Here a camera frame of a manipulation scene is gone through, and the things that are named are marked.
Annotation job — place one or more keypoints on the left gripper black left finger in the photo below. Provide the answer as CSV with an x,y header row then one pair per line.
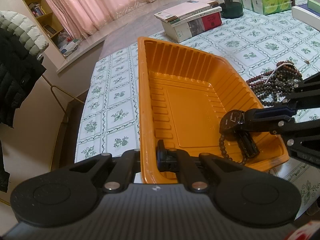
x,y
69,194

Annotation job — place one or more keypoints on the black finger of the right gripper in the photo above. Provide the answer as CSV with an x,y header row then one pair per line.
x,y
306,93
278,120

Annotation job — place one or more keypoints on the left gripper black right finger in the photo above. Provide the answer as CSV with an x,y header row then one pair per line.
x,y
242,194

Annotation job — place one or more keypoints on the orange plastic tray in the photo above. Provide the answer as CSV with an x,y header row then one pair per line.
x,y
183,94

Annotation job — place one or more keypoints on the black wrist watch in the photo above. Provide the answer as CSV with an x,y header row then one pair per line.
x,y
231,121

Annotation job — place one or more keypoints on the long white box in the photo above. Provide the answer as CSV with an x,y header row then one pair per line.
x,y
306,17

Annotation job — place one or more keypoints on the long green box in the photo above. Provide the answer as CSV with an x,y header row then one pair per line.
x,y
313,5

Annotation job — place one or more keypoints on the green tissue pack bundle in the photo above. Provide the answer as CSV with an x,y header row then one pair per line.
x,y
267,7

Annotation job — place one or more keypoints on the green glass humidifier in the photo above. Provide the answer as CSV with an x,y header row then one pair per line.
x,y
231,9

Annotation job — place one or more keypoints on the thick white red book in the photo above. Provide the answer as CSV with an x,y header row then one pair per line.
x,y
192,28

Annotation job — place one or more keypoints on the black puffer jacket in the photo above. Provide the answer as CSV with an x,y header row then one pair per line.
x,y
19,72

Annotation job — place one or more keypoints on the pink cover book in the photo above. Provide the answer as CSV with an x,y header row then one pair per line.
x,y
185,10

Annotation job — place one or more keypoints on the plastic bag on sill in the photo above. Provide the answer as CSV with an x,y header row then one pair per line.
x,y
66,44

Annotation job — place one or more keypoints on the wooden bookshelf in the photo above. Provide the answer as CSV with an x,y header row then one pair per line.
x,y
48,21

